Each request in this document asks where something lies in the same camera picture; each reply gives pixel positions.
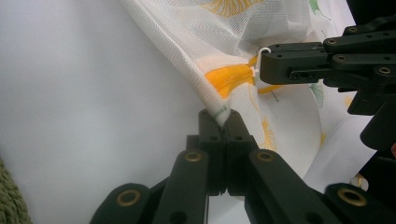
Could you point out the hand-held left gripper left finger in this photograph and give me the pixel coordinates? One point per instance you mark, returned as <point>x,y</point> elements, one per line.
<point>214,143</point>

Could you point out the leaf print mesh laundry bag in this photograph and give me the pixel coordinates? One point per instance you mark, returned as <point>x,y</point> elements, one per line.
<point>280,118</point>

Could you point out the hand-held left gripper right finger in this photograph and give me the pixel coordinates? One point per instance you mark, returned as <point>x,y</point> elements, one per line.
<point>238,146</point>

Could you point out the green woven basket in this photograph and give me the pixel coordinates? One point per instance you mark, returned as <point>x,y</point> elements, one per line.
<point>11,199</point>

